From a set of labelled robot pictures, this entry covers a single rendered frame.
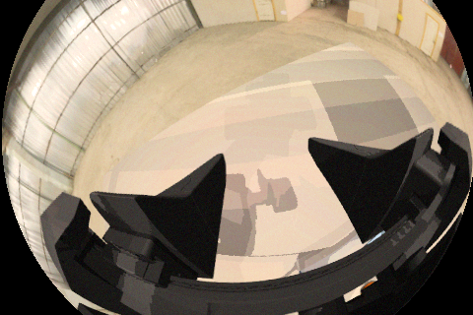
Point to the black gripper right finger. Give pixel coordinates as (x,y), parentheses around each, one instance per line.
(367,181)

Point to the low clear corner walls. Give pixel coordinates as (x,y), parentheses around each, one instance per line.
(350,247)

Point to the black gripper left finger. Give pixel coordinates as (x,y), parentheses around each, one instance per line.
(186,217)

